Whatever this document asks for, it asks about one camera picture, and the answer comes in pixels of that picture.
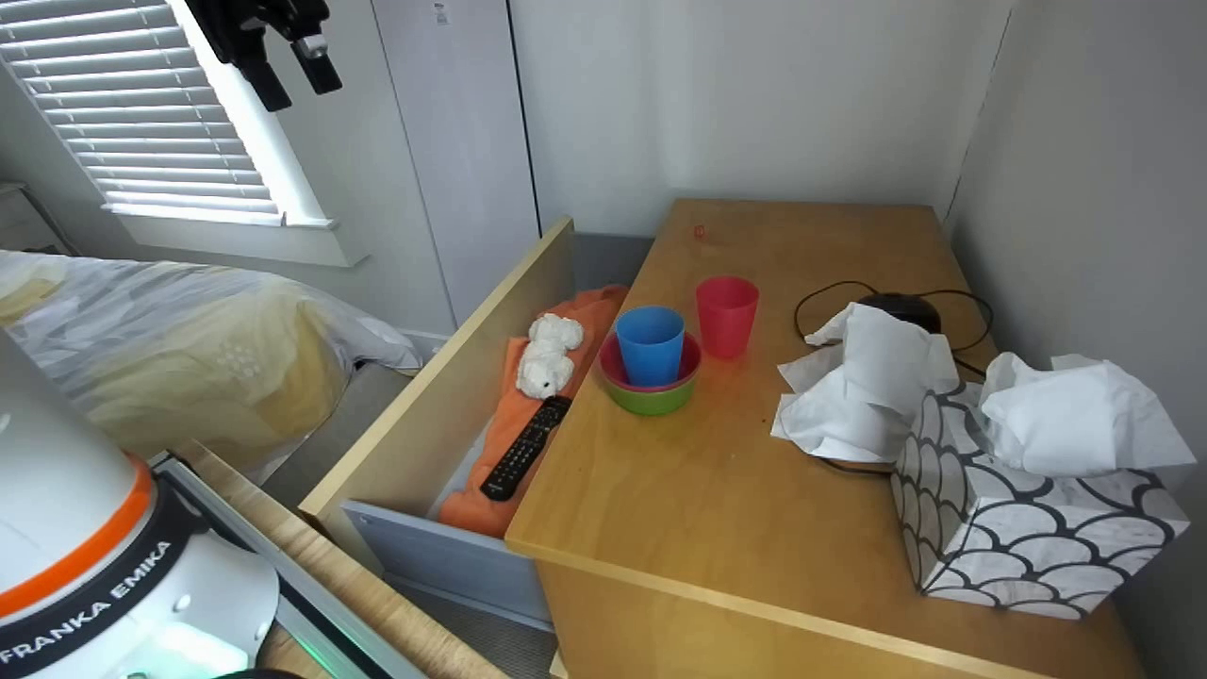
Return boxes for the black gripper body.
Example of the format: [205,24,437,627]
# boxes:
[186,0,333,68]

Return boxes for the pink plastic bowl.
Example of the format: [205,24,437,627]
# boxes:
[593,329,704,395]

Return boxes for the blue plastic cup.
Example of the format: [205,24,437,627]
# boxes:
[610,307,690,390]

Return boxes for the green plastic bowl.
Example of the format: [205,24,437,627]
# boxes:
[593,361,701,423]

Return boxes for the wooden drawer with grey inside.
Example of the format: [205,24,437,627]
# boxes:
[299,220,656,633]

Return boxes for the red plastic cup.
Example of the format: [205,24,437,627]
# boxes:
[694,274,762,365]

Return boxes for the white window blinds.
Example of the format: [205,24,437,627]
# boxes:
[0,0,285,230]

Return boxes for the white bed cover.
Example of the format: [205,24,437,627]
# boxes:
[0,244,437,487]

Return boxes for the white rolled sock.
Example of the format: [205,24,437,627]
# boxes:
[514,311,587,403]

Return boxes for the black TV remote control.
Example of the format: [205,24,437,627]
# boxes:
[479,391,578,506]

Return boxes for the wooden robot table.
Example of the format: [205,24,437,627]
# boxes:
[146,438,505,679]

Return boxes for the wooden dresser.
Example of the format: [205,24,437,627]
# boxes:
[501,195,1148,679]

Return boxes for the crumpled white tissue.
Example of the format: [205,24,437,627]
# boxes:
[769,300,967,467]

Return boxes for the white tissue in box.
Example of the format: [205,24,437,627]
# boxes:
[975,352,1201,479]

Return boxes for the scale-patterned tissue box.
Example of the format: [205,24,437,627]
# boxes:
[885,384,1190,622]

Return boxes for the white window frame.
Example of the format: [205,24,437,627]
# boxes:
[110,0,372,274]

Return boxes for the black cable with plug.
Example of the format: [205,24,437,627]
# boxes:
[788,274,1004,384]

